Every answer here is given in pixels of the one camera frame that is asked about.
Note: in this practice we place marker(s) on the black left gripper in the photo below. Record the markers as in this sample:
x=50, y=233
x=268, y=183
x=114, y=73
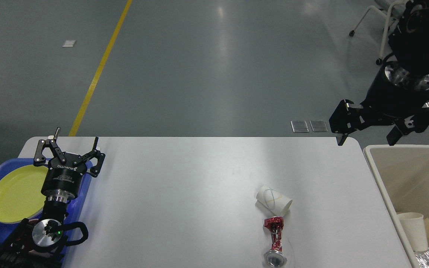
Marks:
x=65, y=178

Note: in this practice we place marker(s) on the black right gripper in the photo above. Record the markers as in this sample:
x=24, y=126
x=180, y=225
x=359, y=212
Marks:
x=396, y=96

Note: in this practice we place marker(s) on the yellow plastic plate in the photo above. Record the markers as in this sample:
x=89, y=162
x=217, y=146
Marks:
x=20, y=194

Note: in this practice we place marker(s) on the crushed white paper cup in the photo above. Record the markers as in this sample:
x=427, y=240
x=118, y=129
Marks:
x=414, y=229

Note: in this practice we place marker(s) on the crushed red can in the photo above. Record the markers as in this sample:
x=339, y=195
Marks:
x=275, y=257

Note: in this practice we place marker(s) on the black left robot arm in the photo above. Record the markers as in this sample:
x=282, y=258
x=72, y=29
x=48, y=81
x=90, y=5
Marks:
x=41, y=243

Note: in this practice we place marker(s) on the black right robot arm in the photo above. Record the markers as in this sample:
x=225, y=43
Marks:
x=410, y=39

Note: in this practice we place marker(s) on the right floor socket plate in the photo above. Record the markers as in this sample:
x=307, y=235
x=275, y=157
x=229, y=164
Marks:
x=318, y=126

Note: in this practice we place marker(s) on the floor socket plate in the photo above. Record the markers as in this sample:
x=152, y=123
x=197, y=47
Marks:
x=318, y=126
x=299, y=126

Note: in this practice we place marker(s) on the beige plastic bin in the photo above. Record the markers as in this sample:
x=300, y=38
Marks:
x=402, y=175

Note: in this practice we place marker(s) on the left floor socket plate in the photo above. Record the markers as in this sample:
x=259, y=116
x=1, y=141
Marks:
x=299, y=126

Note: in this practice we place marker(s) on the white office chair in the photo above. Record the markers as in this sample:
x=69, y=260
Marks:
x=387, y=14

